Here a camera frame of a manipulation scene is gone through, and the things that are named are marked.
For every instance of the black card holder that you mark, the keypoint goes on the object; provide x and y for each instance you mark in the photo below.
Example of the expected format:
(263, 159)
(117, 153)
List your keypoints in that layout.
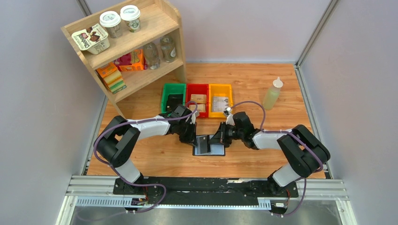
(217, 149)

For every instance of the silver patterned cards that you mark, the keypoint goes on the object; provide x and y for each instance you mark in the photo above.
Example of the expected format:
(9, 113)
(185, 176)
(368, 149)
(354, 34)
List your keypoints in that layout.
(220, 103)

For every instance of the chocolate pudding tub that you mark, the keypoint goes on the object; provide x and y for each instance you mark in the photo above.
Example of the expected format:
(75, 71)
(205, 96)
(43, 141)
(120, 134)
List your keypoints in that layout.
(93, 39)

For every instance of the left white lidded cup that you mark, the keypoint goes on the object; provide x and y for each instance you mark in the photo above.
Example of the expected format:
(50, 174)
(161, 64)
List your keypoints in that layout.
(111, 21)

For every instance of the green squeeze bottle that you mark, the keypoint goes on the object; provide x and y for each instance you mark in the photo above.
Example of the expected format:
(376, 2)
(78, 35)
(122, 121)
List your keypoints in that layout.
(272, 94)

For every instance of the clear glass jar right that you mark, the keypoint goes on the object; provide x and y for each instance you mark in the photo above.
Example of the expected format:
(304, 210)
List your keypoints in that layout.
(168, 48)

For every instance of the orange snack box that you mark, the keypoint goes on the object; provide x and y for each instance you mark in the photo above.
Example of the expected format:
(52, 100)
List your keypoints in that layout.
(133, 61)

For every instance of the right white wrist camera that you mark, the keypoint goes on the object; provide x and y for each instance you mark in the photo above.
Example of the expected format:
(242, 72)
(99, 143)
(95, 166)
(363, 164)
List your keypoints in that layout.
(229, 116)

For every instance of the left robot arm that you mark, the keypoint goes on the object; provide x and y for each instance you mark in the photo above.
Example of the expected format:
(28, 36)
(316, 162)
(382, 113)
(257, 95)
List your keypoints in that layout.
(115, 144)

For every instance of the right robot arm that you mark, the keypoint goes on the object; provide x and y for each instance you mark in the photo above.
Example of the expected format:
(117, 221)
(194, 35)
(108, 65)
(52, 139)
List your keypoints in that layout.
(305, 154)

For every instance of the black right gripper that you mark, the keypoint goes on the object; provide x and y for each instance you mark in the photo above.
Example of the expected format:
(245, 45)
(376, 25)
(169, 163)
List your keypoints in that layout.
(222, 134)

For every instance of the green yellow sponge pack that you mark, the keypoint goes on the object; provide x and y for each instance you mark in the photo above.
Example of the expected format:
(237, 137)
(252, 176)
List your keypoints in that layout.
(114, 82)

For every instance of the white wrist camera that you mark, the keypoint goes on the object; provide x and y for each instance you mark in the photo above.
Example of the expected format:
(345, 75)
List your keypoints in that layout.
(194, 116)
(229, 116)

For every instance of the black VIP credit card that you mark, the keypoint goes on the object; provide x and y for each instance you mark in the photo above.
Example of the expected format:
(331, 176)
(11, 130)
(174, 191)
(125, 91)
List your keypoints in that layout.
(203, 145)

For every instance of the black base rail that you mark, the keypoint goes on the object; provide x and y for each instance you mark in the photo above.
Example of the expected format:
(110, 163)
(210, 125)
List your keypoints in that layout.
(157, 186)

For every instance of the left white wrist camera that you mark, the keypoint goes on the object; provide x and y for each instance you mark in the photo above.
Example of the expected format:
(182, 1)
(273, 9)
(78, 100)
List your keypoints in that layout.
(194, 116)

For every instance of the right white lidded cup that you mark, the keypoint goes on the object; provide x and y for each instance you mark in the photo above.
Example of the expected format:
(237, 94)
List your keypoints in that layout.
(131, 15)

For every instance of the black credit cards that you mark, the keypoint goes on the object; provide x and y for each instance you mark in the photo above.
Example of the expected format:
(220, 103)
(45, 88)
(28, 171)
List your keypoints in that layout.
(174, 100)

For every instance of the green plastic bin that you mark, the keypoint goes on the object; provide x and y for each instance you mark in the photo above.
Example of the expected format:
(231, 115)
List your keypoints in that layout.
(172, 88)

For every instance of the yellow plastic bin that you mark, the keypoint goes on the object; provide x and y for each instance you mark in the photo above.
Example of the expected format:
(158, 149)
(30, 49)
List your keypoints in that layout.
(219, 90)

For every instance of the red plastic bin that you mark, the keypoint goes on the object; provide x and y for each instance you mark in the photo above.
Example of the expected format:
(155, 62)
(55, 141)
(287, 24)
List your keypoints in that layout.
(195, 88)

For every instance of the white lidded cup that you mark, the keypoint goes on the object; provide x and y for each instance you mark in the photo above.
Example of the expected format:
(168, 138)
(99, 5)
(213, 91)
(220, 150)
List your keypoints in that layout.
(131, 15)
(111, 21)

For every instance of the wooden shelf unit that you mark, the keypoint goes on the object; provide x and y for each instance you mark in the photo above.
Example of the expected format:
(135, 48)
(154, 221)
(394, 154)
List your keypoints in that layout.
(158, 18)

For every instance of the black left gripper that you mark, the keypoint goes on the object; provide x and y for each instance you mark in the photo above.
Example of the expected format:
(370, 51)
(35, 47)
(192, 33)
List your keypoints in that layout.
(193, 133)

